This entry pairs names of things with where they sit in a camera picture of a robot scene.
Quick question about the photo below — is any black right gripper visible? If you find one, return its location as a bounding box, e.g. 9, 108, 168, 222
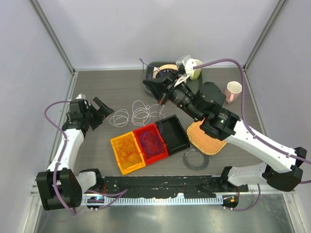
143, 70, 204, 122

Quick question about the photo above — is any yellow plastic bin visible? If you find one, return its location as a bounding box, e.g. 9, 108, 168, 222
110, 132, 146, 175

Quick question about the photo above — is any white cable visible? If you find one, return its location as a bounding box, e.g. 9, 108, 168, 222
108, 100, 166, 128

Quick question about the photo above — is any aluminium frame post left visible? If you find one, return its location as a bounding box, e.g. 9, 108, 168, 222
29, 0, 78, 78

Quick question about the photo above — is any tan rimmed black plate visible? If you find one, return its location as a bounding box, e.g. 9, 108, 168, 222
152, 64, 178, 79

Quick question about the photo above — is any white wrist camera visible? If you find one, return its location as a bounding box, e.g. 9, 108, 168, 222
174, 55, 196, 87
75, 93, 86, 100

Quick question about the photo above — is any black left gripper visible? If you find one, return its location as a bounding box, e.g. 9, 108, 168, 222
83, 98, 113, 131

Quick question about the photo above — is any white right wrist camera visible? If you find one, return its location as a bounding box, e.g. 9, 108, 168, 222
174, 55, 196, 87

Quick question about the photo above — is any aluminium front rail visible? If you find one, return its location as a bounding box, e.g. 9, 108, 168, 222
30, 176, 297, 207

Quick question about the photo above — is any grey coiled cable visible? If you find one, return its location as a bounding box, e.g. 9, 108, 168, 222
182, 148, 210, 171

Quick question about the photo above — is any dark green tray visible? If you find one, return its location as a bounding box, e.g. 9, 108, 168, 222
141, 61, 203, 93

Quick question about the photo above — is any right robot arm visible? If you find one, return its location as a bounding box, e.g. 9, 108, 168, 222
143, 72, 307, 192

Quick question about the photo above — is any aluminium frame post right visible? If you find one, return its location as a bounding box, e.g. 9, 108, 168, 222
242, 0, 290, 72

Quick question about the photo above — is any pink mug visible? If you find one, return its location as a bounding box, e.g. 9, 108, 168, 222
224, 81, 242, 103

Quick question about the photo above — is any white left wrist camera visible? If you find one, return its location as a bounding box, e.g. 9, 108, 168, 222
75, 93, 86, 100

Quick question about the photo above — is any orange cable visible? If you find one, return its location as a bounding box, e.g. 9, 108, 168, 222
116, 139, 144, 169

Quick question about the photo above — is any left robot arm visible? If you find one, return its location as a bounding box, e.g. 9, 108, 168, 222
36, 94, 114, 215

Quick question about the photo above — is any green mug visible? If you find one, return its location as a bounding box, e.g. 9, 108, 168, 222
190, 59, 203, 80

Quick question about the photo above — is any purple cable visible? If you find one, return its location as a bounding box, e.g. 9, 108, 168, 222
138, 58, 166, 156

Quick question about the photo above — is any black plastic bin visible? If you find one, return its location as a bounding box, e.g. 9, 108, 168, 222
155, 115, 190, 156

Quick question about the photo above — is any woven orange basket tray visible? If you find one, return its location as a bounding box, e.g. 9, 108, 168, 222
187, 121, 227, 156

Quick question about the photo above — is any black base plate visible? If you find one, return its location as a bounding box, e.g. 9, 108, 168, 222
103, 175, 249, 199

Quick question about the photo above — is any purple left arm hose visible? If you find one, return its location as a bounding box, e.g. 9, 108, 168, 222
44, 100, 128, 216

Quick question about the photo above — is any aluminium frame post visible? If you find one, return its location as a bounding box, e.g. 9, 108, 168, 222
29, 0, 78, 78
242, 0, 290, 72

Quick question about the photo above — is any red plastic bin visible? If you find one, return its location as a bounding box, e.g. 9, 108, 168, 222
133, 123, 169, 166

